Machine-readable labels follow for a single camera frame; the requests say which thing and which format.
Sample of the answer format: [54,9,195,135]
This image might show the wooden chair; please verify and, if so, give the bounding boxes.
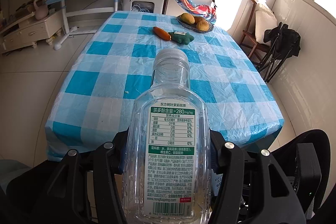
[238,0,270,65]

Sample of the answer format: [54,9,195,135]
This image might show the orange carrot plush toy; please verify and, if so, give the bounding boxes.
[153,27,171,41]

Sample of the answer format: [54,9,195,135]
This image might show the yellow mango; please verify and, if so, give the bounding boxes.
[179,12,195,25]
[196,20,210,32]

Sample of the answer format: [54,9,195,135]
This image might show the yellow mango front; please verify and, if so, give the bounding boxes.
[196,20,210,32]

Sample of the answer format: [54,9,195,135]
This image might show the white tv cabinet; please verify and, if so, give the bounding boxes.
[1,11,63,53]

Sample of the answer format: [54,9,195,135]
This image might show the brown fruit back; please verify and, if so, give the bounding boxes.
[194,16,205,24]

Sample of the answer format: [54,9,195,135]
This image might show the yellow mango left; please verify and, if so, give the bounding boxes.
[179,12,195,25]

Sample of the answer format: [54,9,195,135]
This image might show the dark fruit bowl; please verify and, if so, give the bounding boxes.
[176,16,214,34]

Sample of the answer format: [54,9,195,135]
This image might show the blue white checkered tablecloth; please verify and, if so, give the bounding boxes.
[45,11,284,161]

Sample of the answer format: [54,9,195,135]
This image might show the green plush toy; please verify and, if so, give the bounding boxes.
[169,31,194,45]

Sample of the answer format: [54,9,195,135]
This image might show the white chair cushion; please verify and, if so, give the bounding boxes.
[255,2,278,44]

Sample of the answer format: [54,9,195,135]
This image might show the clear plastic tea bottle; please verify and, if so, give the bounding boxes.
[122,48,211,223]

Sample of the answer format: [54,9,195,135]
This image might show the light blue plastic stool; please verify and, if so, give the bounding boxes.
[0,159,31,193]

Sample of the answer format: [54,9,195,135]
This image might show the pink kettlebell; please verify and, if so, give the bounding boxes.
[33,0,49,20]

